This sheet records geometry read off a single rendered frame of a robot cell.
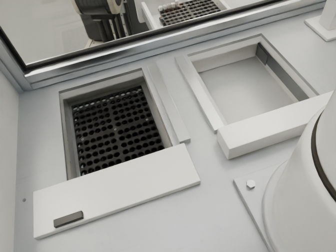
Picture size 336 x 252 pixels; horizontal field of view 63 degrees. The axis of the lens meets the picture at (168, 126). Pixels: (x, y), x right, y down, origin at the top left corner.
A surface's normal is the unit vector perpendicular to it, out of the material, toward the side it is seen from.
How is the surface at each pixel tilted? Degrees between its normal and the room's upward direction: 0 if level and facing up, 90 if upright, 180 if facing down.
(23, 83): 90
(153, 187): 0
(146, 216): 0
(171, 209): 0
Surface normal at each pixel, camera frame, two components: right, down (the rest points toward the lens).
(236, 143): -0.10, -0.60
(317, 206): -0.93, 0.34
